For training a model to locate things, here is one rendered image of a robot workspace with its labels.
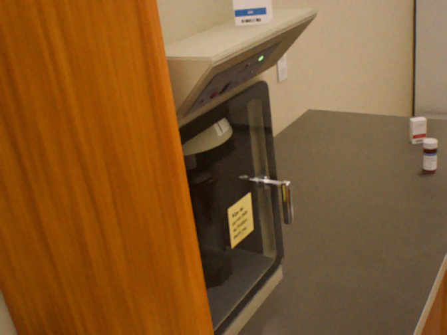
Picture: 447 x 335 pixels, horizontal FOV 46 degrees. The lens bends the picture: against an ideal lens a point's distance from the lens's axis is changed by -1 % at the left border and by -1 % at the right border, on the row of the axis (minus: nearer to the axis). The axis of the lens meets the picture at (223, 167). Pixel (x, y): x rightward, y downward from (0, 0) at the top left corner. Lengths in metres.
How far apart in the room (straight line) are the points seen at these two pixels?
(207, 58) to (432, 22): 3.19
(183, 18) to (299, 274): 0.64
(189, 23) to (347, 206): 0.80
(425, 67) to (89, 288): 3.24
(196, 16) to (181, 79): 0.16
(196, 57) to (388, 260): 0.74
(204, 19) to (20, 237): 0.47
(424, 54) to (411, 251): 2.67
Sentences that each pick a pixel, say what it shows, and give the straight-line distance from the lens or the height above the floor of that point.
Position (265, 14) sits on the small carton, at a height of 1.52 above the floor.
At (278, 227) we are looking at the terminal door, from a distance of 1.09.
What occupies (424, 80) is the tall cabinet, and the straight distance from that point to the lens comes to 3.87.
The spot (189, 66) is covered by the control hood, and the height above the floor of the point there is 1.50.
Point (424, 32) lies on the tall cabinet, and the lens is 3.79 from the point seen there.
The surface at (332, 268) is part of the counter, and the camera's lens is 1.21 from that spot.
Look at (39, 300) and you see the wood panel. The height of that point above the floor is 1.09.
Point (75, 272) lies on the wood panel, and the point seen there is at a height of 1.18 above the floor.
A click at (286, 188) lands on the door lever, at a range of 0.98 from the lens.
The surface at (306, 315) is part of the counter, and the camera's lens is 1.09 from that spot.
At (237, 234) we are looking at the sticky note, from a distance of 0.95.
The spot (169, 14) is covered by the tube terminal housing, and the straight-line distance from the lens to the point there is 0.76.
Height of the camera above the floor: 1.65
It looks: 24 degrees down
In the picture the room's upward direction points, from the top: 8 degrees counter-clockwise
